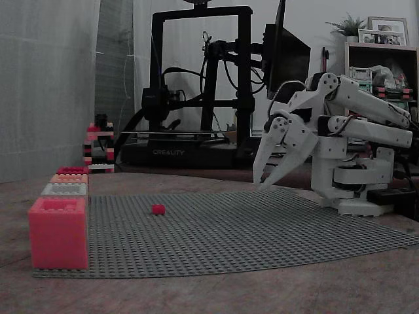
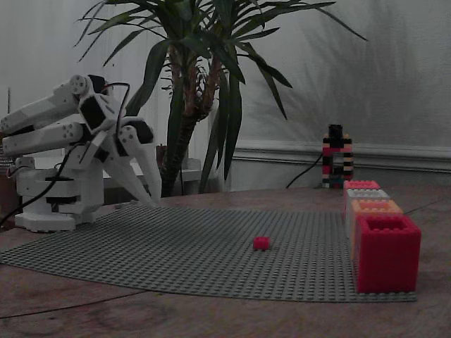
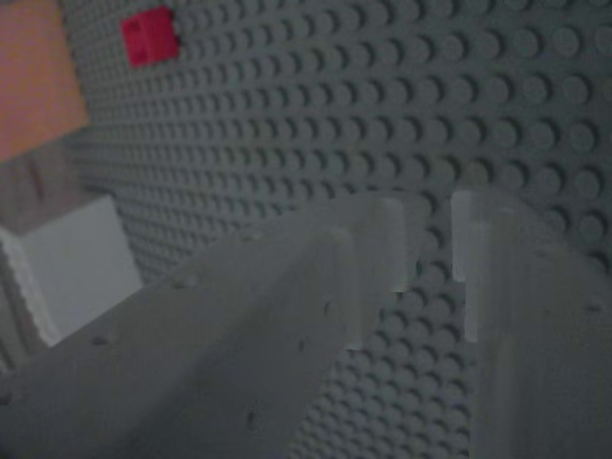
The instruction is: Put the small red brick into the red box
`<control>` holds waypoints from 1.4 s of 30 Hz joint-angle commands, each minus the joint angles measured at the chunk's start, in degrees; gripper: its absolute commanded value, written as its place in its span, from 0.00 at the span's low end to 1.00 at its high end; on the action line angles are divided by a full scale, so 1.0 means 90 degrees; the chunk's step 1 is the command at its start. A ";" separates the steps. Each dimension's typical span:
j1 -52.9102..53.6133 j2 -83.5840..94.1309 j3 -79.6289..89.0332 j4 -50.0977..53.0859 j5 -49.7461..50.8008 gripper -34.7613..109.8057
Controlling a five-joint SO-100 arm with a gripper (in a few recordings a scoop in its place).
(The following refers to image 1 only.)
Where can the green storage crate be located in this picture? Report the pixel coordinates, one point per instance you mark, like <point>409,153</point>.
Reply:
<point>366,87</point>

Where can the grey Lego baseplate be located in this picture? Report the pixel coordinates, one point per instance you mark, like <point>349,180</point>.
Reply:
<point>212,235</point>

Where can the wooden shelf unit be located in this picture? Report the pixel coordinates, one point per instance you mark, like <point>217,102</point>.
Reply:
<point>379,52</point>

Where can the red lego block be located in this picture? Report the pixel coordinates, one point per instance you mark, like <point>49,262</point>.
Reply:
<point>70,170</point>

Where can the clear plastic bag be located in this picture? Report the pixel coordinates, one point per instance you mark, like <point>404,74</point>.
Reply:
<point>388,73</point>

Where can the large pink lego block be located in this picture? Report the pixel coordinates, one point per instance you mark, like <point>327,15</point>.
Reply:
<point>59,238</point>

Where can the small red Lego brick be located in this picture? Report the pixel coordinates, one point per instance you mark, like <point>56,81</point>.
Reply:
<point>158,209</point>

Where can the white storage crate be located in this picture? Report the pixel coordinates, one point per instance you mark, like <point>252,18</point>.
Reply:
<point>360,72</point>

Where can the large white picture frame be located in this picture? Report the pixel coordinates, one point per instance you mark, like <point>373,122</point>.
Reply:
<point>388,23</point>

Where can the black computer monitor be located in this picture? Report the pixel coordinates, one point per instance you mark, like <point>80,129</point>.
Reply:
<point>289,55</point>

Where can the orange lego block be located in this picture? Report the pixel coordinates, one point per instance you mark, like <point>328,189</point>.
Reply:
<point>65,179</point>

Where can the green potted plant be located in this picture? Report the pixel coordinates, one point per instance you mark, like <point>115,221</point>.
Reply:
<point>350,27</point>

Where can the small white picture frame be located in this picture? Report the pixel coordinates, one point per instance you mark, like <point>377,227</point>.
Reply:
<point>381,38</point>

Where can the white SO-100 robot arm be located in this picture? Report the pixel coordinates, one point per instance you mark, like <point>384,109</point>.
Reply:
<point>370,131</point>

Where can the red and black pen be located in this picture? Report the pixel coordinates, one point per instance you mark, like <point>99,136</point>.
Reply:
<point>324,59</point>

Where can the black Creality 3D printer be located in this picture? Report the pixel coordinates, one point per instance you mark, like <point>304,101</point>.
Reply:
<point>170,152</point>

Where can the black and red case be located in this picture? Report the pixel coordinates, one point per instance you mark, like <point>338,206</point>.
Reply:
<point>394,93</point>

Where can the striped Lego brick tower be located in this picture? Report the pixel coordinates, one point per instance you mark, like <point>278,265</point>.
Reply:
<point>98,163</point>

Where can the grey lego block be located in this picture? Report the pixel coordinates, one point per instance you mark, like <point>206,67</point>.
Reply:
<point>52,191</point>

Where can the small black camera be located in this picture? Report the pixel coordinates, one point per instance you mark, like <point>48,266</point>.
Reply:
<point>102,119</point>

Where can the white sheer curtain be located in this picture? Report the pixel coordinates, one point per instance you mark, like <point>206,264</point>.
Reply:
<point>46,91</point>

